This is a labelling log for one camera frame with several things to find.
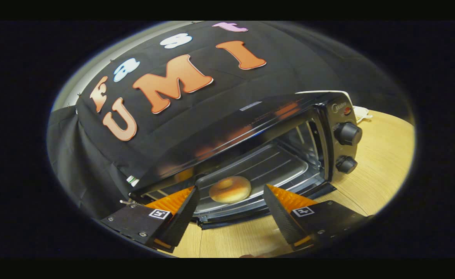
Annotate brown glazed donut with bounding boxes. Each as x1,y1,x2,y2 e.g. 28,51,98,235
209,176,252,204

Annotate white bread toaster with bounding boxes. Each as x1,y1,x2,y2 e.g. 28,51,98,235
295,90,354,107

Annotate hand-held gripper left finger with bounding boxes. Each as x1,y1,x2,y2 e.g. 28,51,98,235
100,186,201,253

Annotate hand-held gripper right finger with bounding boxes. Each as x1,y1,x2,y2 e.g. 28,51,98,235
263,184,371,250

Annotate black toaster oven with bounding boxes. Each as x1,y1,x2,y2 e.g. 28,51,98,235
129,91,363,230

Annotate small white divided dish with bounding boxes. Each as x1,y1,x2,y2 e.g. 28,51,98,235
353,106,373,124

